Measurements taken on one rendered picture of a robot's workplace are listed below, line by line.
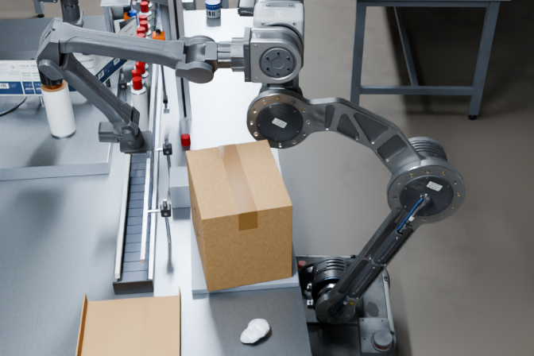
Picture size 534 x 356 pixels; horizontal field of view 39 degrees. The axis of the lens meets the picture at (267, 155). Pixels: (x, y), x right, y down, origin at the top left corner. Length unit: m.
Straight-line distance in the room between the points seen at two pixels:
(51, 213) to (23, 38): 1.22
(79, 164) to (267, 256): 0.81
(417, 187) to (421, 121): 1.96
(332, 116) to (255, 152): 0.26
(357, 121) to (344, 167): 1.67
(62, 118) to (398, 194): 1.16
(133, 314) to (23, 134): 0.92
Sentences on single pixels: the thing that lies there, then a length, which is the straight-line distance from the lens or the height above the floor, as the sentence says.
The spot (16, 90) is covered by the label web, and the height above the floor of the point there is 0.94.
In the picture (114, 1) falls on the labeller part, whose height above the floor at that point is 1.14.
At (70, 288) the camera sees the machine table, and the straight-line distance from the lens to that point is 2.20.
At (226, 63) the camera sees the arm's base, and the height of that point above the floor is 1.44.
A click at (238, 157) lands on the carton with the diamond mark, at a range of 2.10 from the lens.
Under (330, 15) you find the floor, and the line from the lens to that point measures 5.36.
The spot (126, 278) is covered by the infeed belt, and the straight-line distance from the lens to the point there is 2.12.
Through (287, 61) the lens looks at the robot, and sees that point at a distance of 1.87.
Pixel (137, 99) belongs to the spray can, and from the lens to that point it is 2.58.
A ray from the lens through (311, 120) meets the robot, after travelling 2.21.
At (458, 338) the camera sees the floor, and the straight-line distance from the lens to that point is 3.16.
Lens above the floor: 2.39
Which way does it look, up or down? 37 degrees down
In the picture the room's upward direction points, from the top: 1 degrees counter-clockwise
